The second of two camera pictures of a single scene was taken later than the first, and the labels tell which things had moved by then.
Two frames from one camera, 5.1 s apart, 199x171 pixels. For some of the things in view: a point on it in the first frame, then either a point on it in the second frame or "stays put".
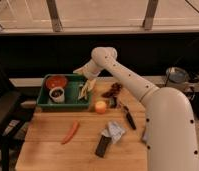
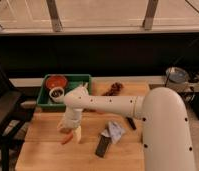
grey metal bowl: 177,75 stays put
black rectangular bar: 103,143 stays put
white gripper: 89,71 → 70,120
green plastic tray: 71,99 stays put
